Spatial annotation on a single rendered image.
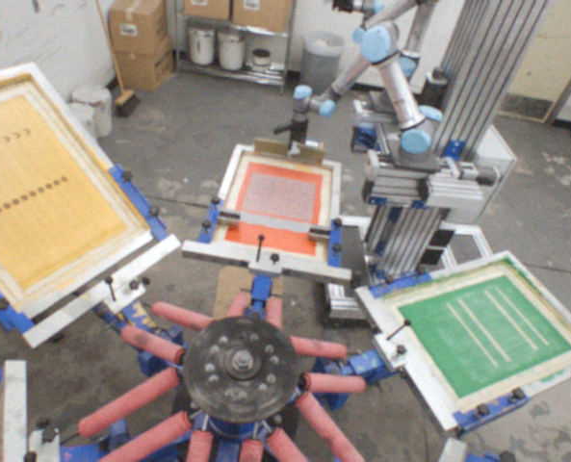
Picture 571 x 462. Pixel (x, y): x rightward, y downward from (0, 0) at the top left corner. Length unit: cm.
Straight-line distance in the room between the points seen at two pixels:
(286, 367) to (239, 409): 16
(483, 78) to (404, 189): 59
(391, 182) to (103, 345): 185
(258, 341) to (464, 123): 154
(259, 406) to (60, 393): 172
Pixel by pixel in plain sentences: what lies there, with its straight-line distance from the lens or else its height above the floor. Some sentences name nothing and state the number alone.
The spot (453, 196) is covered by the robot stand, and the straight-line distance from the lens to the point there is 213.
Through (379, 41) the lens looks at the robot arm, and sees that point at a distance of 179.
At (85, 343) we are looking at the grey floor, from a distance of 281.
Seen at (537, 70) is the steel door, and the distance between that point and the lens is 599.
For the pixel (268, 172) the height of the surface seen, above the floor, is 96.
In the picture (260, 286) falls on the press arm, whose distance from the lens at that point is 164.
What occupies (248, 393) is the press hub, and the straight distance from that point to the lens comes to 113.
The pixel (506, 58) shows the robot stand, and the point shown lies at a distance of 221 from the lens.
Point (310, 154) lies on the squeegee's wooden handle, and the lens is 220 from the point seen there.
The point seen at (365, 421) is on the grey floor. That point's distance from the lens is 263.
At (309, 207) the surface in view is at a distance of 213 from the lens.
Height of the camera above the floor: 233
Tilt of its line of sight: 43 degrees down
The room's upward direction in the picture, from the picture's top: 10 degrees clockwise
